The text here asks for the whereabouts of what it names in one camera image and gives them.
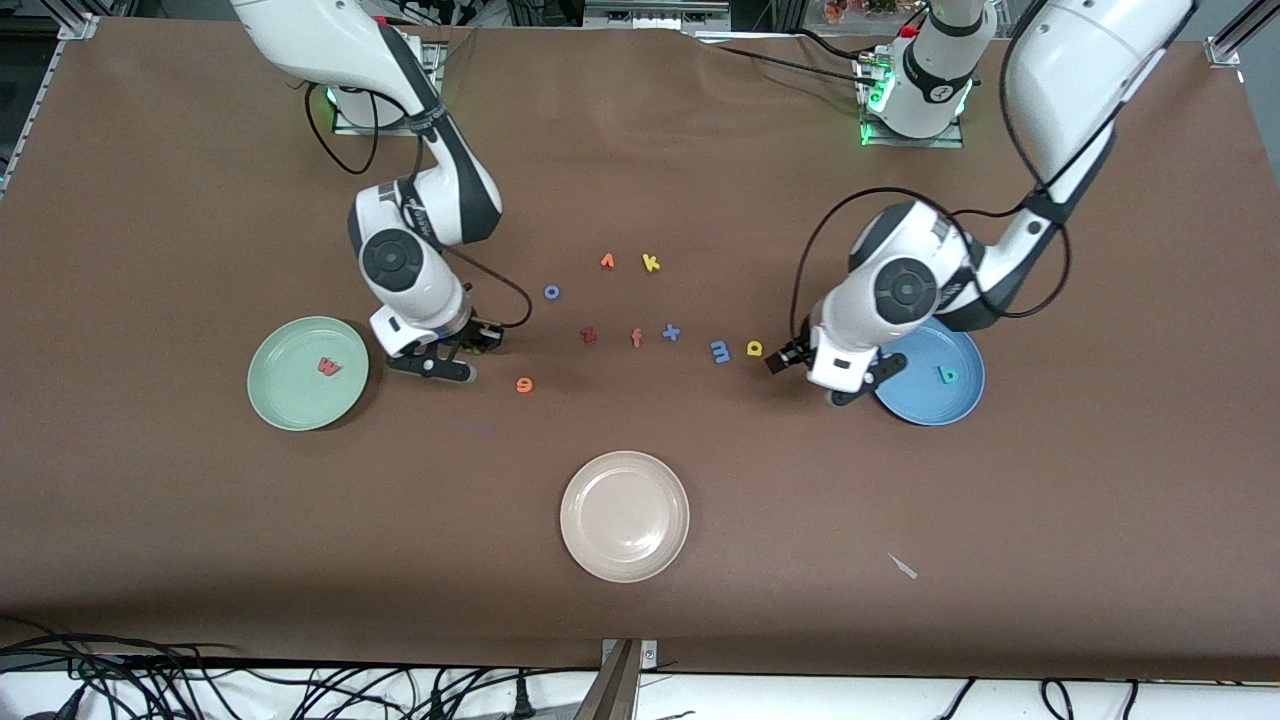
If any blue round plate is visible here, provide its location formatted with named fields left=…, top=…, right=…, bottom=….
left=872, top=322, right=986, bottom=427

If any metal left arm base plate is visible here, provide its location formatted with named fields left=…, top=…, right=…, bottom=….
left=858, top=55, right=966, bottom=149

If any aluminium frame bar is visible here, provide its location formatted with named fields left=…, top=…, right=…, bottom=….
left=583, top=0, right=731, bottom=31

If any aluminium table frame rail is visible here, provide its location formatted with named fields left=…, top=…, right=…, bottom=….
left=1205, top=0, right=1280, bottom=69
left=0, top=12, right=101, bottom=196

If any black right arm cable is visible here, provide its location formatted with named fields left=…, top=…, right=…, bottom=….
left=303, top=85, right=533, bottom=331

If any beige round plate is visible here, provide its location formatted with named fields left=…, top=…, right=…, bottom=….
left=560, top=451, right=691, bottom=584

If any aluminium profile beam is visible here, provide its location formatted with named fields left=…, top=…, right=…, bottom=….
left=575, top=640, right=643, bottom=720

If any green round plate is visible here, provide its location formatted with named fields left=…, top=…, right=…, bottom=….
left=247, top=316, right=370, bottom=432

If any thin black power cable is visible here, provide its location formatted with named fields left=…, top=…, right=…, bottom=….
left=712, top=40, right=886, bottom=91

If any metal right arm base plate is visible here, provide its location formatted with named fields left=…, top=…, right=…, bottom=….
left=330, top=40, right=446, bottom=137

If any small metal bracket plate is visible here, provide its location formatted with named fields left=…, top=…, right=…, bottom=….
left=600, top=638, right=659, bottom=671

